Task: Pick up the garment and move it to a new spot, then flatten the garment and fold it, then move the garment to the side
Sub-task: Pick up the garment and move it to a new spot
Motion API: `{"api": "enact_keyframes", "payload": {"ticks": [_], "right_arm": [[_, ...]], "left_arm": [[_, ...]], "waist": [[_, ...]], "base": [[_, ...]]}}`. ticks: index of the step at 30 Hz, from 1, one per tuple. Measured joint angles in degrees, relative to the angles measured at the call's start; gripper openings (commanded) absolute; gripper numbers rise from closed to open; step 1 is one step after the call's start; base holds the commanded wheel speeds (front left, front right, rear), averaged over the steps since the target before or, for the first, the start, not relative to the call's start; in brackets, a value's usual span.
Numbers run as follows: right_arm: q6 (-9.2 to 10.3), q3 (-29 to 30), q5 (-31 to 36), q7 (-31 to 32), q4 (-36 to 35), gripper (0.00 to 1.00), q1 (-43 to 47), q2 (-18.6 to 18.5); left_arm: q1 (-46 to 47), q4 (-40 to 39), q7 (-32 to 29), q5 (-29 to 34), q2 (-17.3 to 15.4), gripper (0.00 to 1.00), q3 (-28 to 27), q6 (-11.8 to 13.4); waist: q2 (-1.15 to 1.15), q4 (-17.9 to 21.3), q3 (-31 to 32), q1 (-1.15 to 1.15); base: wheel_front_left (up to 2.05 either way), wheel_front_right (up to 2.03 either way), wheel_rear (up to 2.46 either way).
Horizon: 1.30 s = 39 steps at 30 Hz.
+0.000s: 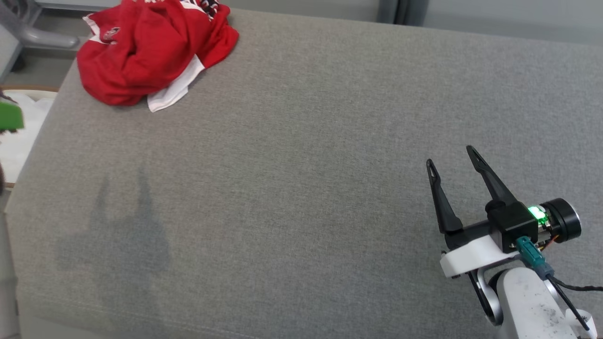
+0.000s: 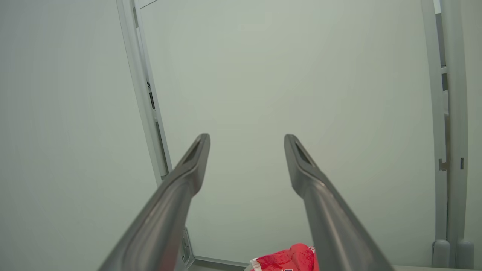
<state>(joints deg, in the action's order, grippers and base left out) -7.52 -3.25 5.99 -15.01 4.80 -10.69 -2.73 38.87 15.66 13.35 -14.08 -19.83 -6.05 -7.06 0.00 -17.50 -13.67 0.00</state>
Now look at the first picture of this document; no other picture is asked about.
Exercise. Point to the grey metal frame rounded foot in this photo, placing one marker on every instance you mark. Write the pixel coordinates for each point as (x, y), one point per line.
(47, 37)

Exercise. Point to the white laundry basket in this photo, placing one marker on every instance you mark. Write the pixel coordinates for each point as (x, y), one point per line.
(19, 150)

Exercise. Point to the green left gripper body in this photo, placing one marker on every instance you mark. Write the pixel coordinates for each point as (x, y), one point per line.
(12, 117)

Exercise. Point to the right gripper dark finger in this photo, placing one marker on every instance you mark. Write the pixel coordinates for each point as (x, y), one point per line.
(445, 207)
(492, 186)

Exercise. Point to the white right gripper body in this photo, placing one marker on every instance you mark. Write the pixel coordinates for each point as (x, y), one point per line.
(471, 259)

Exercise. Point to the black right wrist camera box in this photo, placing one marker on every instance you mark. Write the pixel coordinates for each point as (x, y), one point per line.
(513, 226)

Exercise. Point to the red mesh shorts white trim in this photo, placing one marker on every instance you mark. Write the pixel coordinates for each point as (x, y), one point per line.
(132, 61)

